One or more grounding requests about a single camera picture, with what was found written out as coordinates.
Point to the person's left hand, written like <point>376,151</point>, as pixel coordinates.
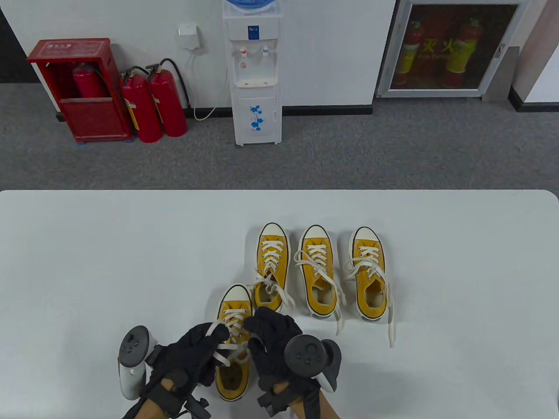
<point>192,353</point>

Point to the person's right hand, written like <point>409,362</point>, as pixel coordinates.
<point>268,345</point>

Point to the person's right forearm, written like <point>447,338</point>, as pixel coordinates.
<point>325,408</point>

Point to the black hand controller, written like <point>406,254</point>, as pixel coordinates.
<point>305,355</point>
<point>133,347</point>

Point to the white water dispenser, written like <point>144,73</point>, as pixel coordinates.
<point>257,126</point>

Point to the red fire extinguisher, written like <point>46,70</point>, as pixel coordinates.
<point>87,85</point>
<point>142,109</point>
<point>168,104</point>

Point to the red extinguisher cabinet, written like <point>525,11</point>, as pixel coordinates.
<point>94,118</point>

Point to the blue water bottle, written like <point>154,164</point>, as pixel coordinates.
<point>249,4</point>

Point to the black door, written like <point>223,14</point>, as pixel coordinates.
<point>11,61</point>

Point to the glass fire hydrant cabinet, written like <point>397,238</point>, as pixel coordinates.
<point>454,48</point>

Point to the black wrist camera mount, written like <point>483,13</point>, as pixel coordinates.
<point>198,408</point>
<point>268,401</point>

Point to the white wall box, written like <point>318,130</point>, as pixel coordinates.
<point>189,37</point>

